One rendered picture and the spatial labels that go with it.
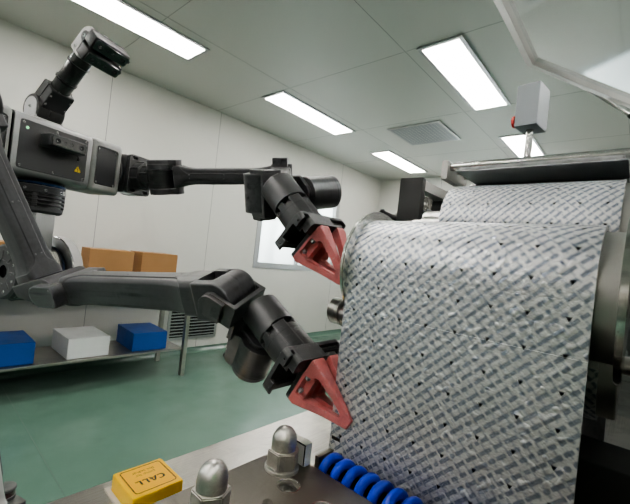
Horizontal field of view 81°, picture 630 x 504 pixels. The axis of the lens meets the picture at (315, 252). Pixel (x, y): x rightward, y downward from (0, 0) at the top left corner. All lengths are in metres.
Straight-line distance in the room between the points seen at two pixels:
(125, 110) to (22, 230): 3.38
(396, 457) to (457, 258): 0.21
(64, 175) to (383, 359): 1.00
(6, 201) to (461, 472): 0.84
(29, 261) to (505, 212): 0.84
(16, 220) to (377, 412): 0.73
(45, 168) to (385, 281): 0.96
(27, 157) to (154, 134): 3.16
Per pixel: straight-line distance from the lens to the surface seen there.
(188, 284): 0.56
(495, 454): 0.40
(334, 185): 0.63
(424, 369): 0.40
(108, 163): 1.29
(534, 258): 0.37
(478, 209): 0.64
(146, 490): 0.62
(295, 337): 0.49
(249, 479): 0.44
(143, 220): 4.14
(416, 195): 0.79
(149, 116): 4.29
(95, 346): 3.54
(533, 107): 1.03
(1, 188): 0.90
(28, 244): 0.88
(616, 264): 0.37
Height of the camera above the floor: 1.26
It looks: 1 degrees up
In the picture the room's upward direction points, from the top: 6 degrees clockwise
